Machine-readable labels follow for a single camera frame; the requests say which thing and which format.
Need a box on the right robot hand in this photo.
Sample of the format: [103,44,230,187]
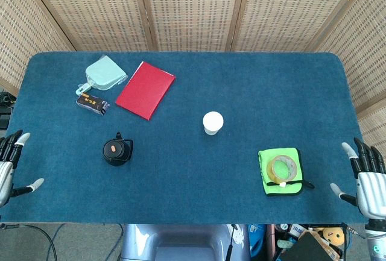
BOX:
[329,137,386,221]

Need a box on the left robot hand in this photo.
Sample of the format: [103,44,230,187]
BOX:
[0,129,45,208]

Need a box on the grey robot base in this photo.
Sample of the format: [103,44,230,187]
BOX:
[120,224,252,261]

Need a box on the black kettle with lid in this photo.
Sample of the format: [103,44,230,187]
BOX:
[102,131,134,167]

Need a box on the yellow plush toy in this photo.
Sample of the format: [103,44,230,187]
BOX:
[320,227,345,247]

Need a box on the black notebook in box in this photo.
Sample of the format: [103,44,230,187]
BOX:
[279,231,335,261]

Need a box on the green microfibre cloth black trim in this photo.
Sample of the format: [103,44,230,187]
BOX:
[258,147,315,197]

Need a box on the clear packing tape roll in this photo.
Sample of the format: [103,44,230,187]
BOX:
[266,154,300,183]

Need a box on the black packet with gold print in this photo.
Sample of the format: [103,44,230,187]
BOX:
[75,92,110,117]

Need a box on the pale green dustpan in bag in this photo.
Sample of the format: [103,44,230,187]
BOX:
[75,54,128,96]

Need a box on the red notebook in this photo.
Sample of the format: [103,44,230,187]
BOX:
[115,61,177,121]

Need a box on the white paper cup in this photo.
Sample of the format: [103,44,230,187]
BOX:
[202,111,224,136]

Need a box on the blue felt table cover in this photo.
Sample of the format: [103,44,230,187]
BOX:
[0,51,369,225]

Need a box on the woven bamboo folding screen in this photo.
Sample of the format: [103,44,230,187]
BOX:
[0,0,386,165]

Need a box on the black cable on floor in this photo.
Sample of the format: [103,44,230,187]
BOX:
[0,223,58,261]

